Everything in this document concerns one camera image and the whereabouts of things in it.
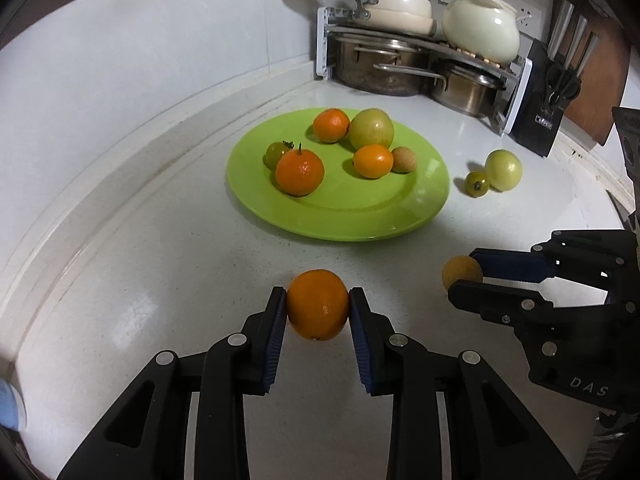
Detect black scissors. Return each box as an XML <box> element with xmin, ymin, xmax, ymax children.
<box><xmin>547</xmin><ymin>67</ymin><xmax>581</xmax><ymax>106</ymax></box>

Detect brown wooden cutting board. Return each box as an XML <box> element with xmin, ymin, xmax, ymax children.
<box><xmin>552</xmin><ymin>0</ymin><xmax>631</xmax><ymax>147</ymax></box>

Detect white pump bottle blue label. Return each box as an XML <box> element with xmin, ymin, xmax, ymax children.
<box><xmin>0</xmin><ymin>380</ymin><xmax>27</xmax><ymax>431</ymax></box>

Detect green plate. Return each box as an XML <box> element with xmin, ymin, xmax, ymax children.
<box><xmin>226</xmin><ymin>107</ymin><xmax>450</xmax><ymax>242</ymax></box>

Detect small steel pot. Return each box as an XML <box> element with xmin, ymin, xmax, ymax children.
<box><xmin>431</xmin><ymin>60</ymin><xmax>506</xmax><ymax>117</ymax></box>

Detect white double wall outlet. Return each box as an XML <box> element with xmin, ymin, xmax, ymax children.
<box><xmin>500</xmin><ymin>0</ymin><xmax>543</xmax><ymax>31</ymax></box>

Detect large steel pot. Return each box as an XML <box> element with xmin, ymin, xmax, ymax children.
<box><xmin>334</xmin><ymin>35</ymin><xmax>446</xmax><ymax>97</ymax></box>

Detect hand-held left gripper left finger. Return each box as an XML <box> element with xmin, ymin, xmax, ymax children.
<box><xmin>57</xmin><ymin>286</ymin><xmax>288</xmax><ymax>480</ymax></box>

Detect black knife block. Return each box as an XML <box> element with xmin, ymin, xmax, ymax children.
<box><xmin>510</xmin><ymin>38</ymin><xmax>583</xmax><ymax>157</ymax></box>

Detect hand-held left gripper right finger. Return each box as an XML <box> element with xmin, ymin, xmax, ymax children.
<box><xmin>348</xmin><ymin>287</ymin><xmax>576</xmax><ymax>480</ymax></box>

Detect white and grey pot rack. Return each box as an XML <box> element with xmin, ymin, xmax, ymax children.
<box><xmin>316</xmin><ymin>6</ymin><xmax>533</xmax><ymax>133</ymax></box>

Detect small pale green apple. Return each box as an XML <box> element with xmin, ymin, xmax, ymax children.
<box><xmin>485</xmin><ymin>149</ymin><xmax>524</xmax><ymax>192</ymax></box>

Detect steel handled knife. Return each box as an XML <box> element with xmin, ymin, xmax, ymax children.
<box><xmin>580</xmin><ymin>32</ymin><xmax>600</xmax><ymax>78</ymax></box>
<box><xmin>550</xmin><ymin>0</ymin><xmax>576</xmax><ymax>56</ymax></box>
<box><xmin>567</xmin><ymin>15</ymin><xmax>588</xmax><ymax>71</ymax></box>

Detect large pale green apple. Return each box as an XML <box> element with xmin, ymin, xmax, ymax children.
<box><xmin>348</xmin><ymin>108</ymin><xmax>395</xmax><ymax>151</ymax></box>

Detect orange tangerine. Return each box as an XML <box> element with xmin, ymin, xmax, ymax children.
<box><xmin>286</xmin><ymin>269</ymin><xmax>350</xmax><ymax>342</ymax></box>
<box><xmin>352</xmin><ymin>144</ymin><xmax>394</xmax><ymax>180</ymax></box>
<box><xmin>313</xmin><ymin>108</ymin><xmax>351</xmax><ymax>144</ymax></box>

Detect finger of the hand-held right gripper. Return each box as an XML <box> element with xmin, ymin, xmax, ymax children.
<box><xmin>447</xmin><ymin>281</ymin><xmax>555</xmax><ymax>329</ymax></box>
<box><xmin>470</xmin><ymin>247</ymin><xmax>556</xmax><ymax>284</ymax></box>

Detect white ceramic pot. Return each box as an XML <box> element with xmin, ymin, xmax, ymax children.
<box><xmin>442</xmin><ymin>0</ymin><xmax>521</xmax><ymax>63</ymax></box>

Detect green tomato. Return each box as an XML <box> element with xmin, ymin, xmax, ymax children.
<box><xmin>264</xmin><ymin>141</ymin><xmax>293</xmax><ymax>171</ymax></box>
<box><xmin>465</xmin><ymin>171</ymin><xmax>491</xmax><ymax>197</ymax></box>

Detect brown longan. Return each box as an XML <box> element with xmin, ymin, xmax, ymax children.
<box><xmin>441</xmin><ymin>255</ymin><xmax>484</xmax><ymax>292</ymax></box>
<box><xmin>390</xmin><ymin>146</ymin><xmax>418</xmax><ymax>174</ymax></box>

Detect large tangerine with stem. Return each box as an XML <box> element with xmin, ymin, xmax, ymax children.
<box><xmin>274</xmin><ymin>143</ymin><xmax>325</xmax><ymax>197</ymax></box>

